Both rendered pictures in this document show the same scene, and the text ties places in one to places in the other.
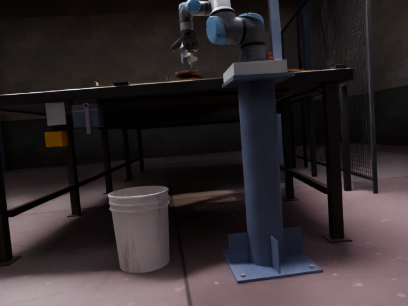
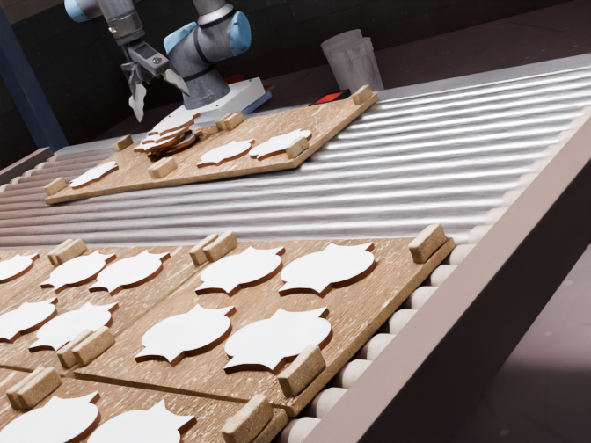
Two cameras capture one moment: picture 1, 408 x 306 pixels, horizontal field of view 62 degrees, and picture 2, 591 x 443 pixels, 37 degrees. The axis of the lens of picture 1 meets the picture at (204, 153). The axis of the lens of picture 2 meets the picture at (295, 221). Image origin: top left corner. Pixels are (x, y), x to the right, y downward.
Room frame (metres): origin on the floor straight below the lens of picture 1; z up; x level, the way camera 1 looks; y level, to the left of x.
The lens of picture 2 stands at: (3.39, 1.74, 1.40)
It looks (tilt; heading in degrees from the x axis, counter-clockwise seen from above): 19 degrees down; 226
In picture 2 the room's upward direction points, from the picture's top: 22 degrees counter-clockwise
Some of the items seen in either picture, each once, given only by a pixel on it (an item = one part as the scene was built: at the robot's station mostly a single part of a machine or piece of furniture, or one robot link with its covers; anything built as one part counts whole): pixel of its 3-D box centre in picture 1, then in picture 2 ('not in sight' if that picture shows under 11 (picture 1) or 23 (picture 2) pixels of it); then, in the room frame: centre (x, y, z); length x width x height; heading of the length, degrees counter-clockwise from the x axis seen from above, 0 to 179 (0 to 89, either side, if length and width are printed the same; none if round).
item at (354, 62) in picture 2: not in sight; (358, 72); (-1.15, -1.81, 0.19); 0.30 x 0.30 x 0.37
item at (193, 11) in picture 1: (193, 8); not in sight; (1.92, -0.01, 1.33); 0.11 x 0.11 x 0.08; 21
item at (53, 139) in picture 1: (54, 124); not in sight; (1.81, 0.79, 0.74); 0.09 x 0.08 x 0.24; 89
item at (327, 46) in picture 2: not in sight; (349, 61); (-1.47, -2.10, 0.19); 0.30 x 0.30 x 0.37
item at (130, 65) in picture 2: (189, 41); (138, 58); (2.01, 0.04, 1.17); 0.09 x 0.08 x 0.12; 74
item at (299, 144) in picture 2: not in sight; (297, 147); (2.18, 0.59, 0.95); 0.06 x 0.02 x 0.03; 3
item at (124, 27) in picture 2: (186, 27); (125, 26); (2.01, 0.04, 1.25); 0.08 x 0.08 x 0.05
